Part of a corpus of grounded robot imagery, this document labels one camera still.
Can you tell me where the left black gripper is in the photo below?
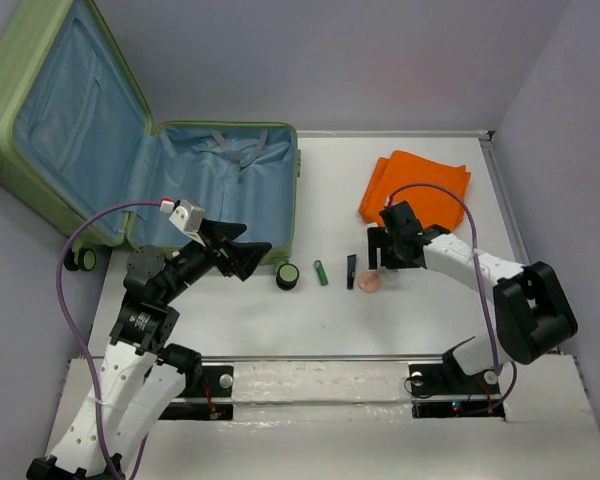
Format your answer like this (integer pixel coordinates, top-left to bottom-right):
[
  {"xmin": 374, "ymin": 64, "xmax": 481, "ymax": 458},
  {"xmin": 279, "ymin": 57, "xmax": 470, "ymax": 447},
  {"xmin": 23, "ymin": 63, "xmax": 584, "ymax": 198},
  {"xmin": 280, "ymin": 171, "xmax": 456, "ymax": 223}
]
[{"xmin": 161, "ymin": 216, "xmax": 273, "ymax": 301}]

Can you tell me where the black cosmetic tube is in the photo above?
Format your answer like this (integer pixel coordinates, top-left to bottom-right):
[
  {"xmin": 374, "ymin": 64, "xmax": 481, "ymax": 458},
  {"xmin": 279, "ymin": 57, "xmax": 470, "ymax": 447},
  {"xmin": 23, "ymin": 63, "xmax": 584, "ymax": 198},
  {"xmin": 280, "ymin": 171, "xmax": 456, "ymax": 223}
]
[{"xmin": 346, "ymin": 254, "xmax": 357, "ymax": 290}]

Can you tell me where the pink round compact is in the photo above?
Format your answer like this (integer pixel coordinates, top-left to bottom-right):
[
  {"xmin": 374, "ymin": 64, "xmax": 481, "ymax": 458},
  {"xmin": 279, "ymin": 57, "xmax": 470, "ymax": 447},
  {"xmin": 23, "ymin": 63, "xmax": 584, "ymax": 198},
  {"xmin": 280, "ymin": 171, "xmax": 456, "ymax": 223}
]
[{"xmin": 357, "ymin": 270, "xmax": 382, "ymax": 293}]

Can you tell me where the orange cloth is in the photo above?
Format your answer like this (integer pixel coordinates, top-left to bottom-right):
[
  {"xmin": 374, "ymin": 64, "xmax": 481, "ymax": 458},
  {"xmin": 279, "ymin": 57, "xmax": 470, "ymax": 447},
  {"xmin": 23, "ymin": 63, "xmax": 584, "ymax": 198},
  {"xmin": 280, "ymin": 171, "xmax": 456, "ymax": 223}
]
[{"xmin": 358, "ymin": 150, "xmax": 471, "ymax": 231}]

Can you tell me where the green lip balm tube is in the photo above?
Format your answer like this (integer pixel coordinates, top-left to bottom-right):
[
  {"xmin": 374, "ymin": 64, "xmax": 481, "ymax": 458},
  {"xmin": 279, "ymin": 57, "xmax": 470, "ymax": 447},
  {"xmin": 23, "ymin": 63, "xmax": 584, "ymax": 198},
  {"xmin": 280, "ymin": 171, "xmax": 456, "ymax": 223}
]
[{"xmin": 313, "ymin": 260, "xmax": 329, "ymax": 286}]

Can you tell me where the green suitcase with blue lining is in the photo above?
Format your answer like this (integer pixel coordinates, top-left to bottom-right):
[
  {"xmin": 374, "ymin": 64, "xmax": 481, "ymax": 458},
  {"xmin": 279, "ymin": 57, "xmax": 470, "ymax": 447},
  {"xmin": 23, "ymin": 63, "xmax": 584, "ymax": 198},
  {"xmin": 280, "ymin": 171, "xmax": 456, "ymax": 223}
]
[{"xmin": 0, "ymin": 1, "xmax": 301, "ymax": 271}]

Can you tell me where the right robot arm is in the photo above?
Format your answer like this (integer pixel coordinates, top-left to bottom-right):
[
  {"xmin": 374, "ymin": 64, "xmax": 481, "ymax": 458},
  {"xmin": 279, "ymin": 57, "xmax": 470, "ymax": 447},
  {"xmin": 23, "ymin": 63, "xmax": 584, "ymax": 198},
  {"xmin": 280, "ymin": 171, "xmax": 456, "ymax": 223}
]
[{"xmin": 367, "ymin": 202, "xmax": 578, "ymax": 396}]

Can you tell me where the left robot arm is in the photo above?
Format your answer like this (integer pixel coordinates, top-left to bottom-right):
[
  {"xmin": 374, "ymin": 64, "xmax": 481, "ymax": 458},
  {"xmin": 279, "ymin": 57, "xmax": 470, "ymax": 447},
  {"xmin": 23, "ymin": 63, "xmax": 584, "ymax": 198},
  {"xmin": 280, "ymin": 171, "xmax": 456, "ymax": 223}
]
[{"xmin": 26, "ymin": 220, "xmax": 272, "ymax": 479}]

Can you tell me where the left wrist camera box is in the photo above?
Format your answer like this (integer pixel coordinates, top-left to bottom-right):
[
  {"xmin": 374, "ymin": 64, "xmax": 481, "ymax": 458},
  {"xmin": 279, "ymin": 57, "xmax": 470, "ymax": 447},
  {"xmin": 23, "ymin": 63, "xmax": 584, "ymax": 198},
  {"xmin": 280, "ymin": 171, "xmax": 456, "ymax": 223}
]
[{"xmin": 169, "ymin": 200, "xmax": 205, "ymax": 235}]

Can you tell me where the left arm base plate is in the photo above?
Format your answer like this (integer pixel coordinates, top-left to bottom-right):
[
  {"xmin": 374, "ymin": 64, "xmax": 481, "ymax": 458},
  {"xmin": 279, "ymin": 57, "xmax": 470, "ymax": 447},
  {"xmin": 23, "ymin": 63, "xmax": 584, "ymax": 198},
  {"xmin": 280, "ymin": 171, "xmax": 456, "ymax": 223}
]
[{"xmin": 159, "ymin": 364, "xmax": 234, "ymax": 421}]

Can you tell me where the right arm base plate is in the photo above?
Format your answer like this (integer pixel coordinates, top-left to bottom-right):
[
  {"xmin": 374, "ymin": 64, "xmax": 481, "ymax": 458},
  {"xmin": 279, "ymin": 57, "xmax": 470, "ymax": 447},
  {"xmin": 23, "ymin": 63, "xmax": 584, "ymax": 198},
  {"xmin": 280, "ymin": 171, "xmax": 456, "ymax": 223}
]
[{"xmin": 403, "ymin": 363, "xmax": 506, "ymax": 419}]

